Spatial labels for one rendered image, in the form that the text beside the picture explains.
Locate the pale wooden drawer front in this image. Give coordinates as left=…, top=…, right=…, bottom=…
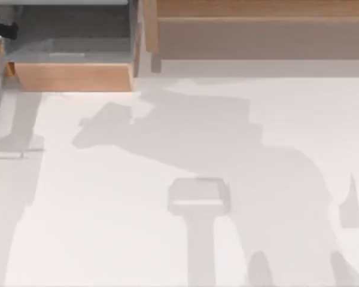
left=13, top=62, right=134, bottom=93

